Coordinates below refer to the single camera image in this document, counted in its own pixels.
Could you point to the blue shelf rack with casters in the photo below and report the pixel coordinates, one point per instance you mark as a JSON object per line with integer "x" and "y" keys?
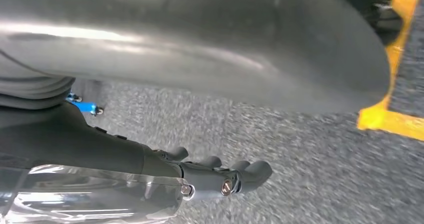
{"x": 84, "y": 107}

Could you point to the yellow floor tape square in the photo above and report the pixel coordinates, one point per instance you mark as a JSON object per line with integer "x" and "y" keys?
{"x": 391, "y": 123}

